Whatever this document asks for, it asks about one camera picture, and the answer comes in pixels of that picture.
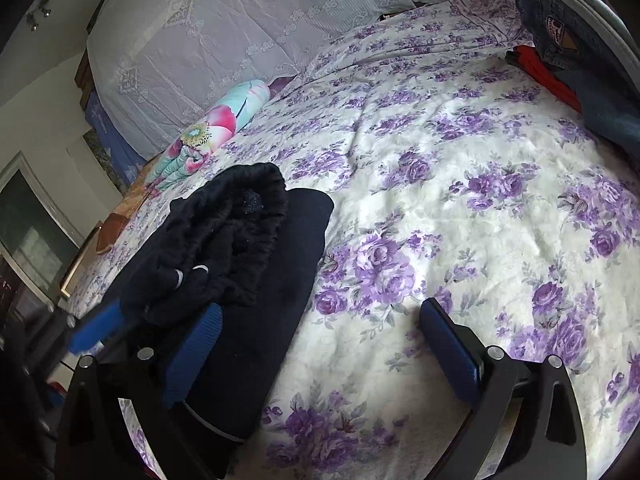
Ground dark navy pants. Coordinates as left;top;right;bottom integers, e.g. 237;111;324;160
86;162;334;458

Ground orange brown pillow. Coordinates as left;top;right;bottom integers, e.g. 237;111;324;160
96;160;155;255

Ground dark glass door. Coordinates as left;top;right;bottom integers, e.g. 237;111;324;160
1;153;84;304

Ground blue floral fabric behind headboard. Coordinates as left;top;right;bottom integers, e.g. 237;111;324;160
85;91;146;185

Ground folded teal pink floral blanket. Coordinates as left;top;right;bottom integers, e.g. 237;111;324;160
144;80;270;193

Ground purple floral white bedspread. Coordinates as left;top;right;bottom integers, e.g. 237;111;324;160
70;0;639;479

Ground ceiling spotlight fixture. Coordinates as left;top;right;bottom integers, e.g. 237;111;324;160
26;0;52;32

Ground blue jeans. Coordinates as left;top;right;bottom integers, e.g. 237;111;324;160
516;0;639;157

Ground red garment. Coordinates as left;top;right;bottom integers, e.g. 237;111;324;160
506;44;582;113

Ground grey folded garment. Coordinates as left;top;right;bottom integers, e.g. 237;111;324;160
560;0;639;90

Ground wooden gold bed frame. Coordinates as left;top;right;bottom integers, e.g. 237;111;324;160
60;222;103;300

